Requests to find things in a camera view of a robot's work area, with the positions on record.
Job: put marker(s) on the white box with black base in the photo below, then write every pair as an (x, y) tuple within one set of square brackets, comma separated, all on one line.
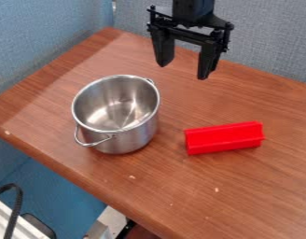
[(29, 227)]

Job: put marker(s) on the grey table leg bracket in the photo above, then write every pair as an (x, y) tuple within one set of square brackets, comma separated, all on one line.
[(108, 225)]

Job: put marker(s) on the stainless steel pot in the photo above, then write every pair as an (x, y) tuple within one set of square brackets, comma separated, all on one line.
[(115, 110)]

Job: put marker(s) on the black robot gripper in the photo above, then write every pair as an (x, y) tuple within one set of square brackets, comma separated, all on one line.
[(191, 13)]

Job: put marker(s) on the red plastic block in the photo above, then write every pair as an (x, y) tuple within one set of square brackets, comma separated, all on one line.
[(224, 137)]

